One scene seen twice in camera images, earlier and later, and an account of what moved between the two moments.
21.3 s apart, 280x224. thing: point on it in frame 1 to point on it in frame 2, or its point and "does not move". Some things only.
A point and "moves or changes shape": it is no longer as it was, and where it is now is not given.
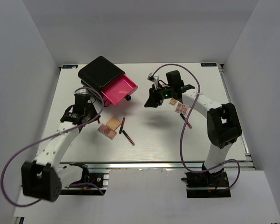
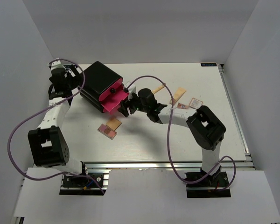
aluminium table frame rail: (248, 163) does not move
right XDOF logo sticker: (208, 64) does not move
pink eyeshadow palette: (108, 131) does not move
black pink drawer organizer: (113, 84) moves or changes shape
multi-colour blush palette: (182, 108) does not move
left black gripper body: (92, 112) to (73, 81)
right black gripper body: (166, 92) to (134, 104)
